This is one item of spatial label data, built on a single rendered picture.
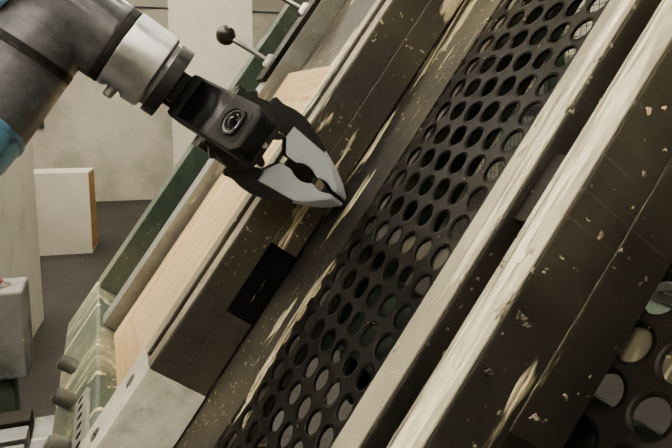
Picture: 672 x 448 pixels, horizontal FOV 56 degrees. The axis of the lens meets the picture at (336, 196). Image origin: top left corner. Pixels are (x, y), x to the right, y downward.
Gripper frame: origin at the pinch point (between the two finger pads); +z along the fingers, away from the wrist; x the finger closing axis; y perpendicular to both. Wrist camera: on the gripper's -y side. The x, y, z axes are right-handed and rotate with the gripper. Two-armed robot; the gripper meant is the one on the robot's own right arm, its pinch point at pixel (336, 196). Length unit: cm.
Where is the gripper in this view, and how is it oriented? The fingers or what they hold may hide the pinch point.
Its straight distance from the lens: 62.5
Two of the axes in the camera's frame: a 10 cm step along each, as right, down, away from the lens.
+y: -3.2, -1.2, 9.4
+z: 7.7, 5.4, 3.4
